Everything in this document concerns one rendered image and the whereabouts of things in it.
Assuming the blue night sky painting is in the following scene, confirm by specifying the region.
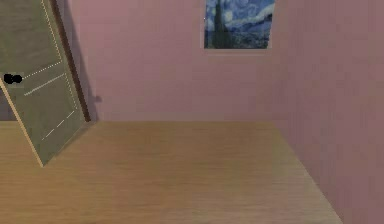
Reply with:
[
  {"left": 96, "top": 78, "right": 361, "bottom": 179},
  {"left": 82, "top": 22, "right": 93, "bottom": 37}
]
[{"left": 203, "top": 0, "right": 277, "bottom": 50}]

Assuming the olive green room door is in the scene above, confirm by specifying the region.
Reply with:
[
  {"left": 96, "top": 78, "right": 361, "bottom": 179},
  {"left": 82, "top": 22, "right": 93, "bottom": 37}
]
[{"left": 0, "top": 0, "right": 92, "bottom": 168}]

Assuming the black door handle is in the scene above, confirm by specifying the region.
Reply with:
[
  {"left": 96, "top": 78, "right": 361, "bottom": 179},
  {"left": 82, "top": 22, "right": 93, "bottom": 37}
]
[{"left": 3, "top": 73, "right": 24, "bottom": 85}]

